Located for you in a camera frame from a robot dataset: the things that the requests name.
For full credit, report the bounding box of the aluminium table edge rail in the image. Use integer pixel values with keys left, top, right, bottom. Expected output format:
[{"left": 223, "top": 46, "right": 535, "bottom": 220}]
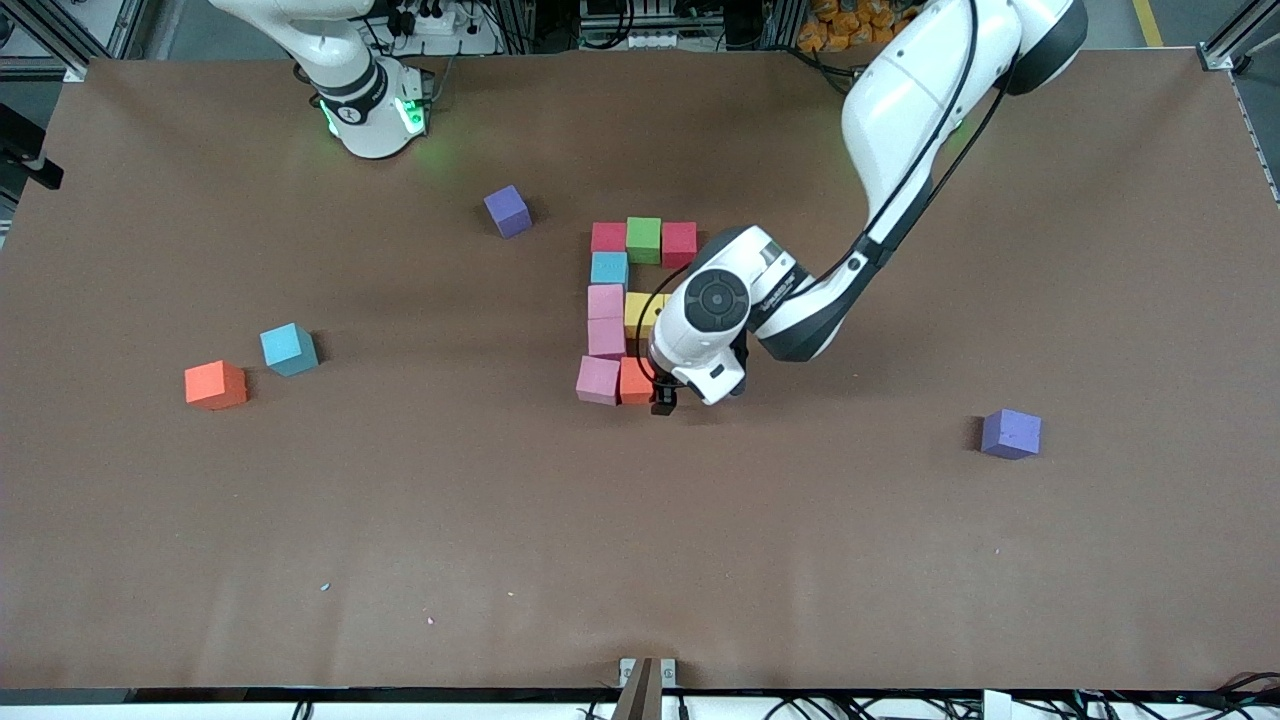
[{"left": 1232, "top": 70, "right": 1280, "bottom": 206}]

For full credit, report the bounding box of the brown table cover sheet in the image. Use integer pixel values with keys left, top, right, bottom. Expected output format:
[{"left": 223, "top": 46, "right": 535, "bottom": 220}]
[{"left": 0, "top": 50, "right": 1280, "bottom": 693}]

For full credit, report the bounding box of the aluminium frame strut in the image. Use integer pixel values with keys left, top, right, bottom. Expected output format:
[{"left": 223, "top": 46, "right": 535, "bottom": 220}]
[
  {"left": 1198, "top": 0, "right": 1280, "bottom": 73},
  {"left": 0, "top": 0, "right": 136, "bottom": 83}
]

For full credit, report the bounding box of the yellow foam cube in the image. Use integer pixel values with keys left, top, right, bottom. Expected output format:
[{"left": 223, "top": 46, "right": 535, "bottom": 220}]
[{"left": 625, "top": 292, "right": 665, "bottom": 341}]

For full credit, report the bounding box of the green foam cube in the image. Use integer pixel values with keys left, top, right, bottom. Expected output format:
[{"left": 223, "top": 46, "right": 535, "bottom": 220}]
[{"left": 626, "top": 217, "right": 663, "bottom": 267}]

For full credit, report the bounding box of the orange foam cube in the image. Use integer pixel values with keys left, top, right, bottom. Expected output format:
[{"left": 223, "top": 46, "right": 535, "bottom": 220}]
[
  {"left": 184, "top": 360, "right": 249, "bottom": 412},
  {"left": 619, "top": 357, "right": 658, "bottom": 406}
]

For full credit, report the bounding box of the purple foam cube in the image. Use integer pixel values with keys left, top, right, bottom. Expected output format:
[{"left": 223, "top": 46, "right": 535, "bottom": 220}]
[
  {"left": 484, "top": 184, "right": 533, "bottom": 239},
  {"left": 980, "top": 408, "right": 1043, "bottom": 461}
]

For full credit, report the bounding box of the orange plastic pile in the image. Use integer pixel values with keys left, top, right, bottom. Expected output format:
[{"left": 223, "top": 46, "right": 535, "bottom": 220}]
[{"left": 797, "top": 0, "right": 921, "bottom": 53}]

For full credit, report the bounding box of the white power strip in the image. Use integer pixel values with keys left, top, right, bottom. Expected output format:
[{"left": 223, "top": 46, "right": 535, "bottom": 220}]
[
  {"left": 395, "top": 3, "right": 471, "bottom": 36},
  {"left": 600, "top": 28, "right": 691, "bottom": 51}
]

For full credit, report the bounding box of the metal mount bracket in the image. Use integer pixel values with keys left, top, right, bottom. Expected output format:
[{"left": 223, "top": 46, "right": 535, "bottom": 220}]
[{"left": 617, "top": 656, "right": 679, "bottom": 720}]

